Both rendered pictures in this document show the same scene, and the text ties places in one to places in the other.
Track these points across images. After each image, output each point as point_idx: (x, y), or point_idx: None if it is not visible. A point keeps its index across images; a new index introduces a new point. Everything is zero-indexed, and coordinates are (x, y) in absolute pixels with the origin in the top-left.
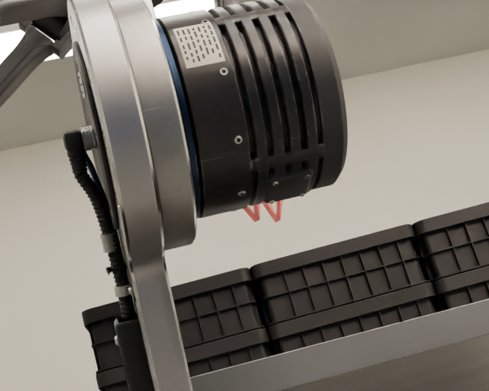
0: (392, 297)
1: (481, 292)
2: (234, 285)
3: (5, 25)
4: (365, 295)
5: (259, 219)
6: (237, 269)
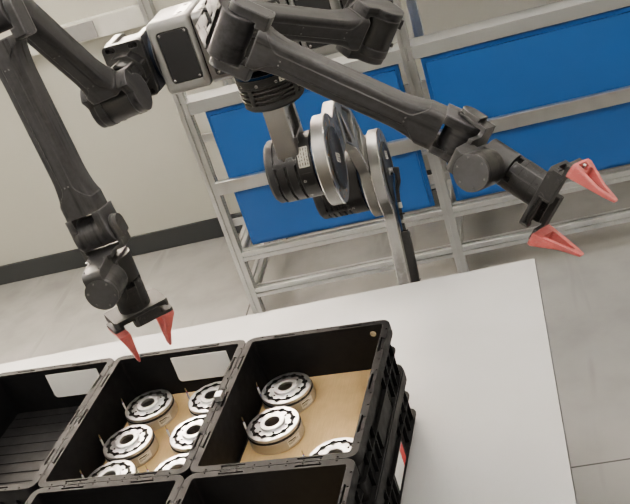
0: None
1: None
2: (264, 349)
3: (323, 43)
4: (181, 392)
5: (167, 342)
6: (257, 337)
